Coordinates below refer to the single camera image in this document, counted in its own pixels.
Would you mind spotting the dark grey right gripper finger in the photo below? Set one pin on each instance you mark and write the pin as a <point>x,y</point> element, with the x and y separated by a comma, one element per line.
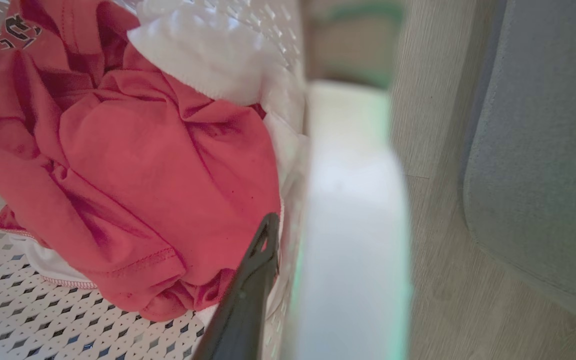
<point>243,300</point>

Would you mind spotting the white perforated laundry basket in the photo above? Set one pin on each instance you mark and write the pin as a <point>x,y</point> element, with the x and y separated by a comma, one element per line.
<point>353,225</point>

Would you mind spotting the red t-shirt with black print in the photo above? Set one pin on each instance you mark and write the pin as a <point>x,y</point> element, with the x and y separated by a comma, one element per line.
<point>133,165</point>

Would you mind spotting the white garment with red stitching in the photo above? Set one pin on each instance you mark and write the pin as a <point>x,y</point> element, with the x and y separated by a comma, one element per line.
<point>55,267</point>

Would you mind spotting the white cloth garment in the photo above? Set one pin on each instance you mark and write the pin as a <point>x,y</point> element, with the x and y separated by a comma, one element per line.
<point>208,55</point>

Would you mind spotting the grey floor mat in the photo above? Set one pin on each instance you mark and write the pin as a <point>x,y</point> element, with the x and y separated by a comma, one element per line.
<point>543,150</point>

